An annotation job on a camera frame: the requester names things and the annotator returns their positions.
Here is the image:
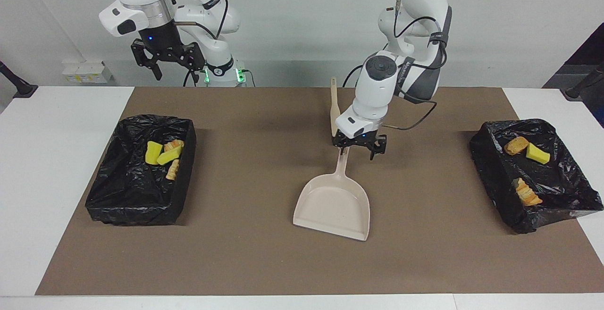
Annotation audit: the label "black right base cable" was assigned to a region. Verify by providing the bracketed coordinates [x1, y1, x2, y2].
[183, 63, 208, 87]

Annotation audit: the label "white power strip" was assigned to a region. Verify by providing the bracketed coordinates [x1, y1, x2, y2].
[62, 61, 113, 84]

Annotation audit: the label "beige plastic dustpan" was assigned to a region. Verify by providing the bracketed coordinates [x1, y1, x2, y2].
[293, 147, 371, 242]

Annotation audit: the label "green yellow sponge wedge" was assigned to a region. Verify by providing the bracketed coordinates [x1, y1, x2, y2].
[525, 142, 551, 165]

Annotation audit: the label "beige hand brush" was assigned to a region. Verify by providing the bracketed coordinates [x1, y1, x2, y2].
[329, 77, 342, 137]

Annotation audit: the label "black bag-lined bin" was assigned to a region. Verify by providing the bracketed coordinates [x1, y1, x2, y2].
[85, 115, 197, 226]
[469, 119, 604, 235]

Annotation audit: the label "green topped yellow sponge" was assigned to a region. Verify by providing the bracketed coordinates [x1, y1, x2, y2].
[145, 141, 163, 165]

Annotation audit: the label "black angled stand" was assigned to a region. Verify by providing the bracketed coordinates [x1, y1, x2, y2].
[0, 60, 39, 99]
[560, 62, 604, 101]

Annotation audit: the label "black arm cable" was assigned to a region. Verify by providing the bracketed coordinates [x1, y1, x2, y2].
[163, 0, 229, 39]
[382, 0, 449, 131]

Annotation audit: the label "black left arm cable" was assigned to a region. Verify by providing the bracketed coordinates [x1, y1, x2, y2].
[382, 0, 449, 131]

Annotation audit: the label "striped pastry piece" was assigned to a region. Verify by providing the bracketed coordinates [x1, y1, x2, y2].
[513, 178, 544, 207]

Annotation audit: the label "yellow corn cob piece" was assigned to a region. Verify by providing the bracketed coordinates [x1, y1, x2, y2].
[503, 136, 530, 156]

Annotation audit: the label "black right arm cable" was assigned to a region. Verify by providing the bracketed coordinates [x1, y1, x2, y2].
[163, 0, 229, 39]

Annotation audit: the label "brown table mat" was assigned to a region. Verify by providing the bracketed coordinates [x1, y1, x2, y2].
[35, 87, 604, 296]

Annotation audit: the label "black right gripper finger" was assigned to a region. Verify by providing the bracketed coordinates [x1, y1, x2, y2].
[185, 42, 207, 72]
[131, 39, 164, 82]

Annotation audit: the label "black left base cable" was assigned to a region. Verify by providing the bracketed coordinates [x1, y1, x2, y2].
[343, 64, 365, 87]

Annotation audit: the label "black base cable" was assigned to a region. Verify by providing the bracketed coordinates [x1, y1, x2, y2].
[343, 64, 365, 87]
[183, 63, 208, 87]

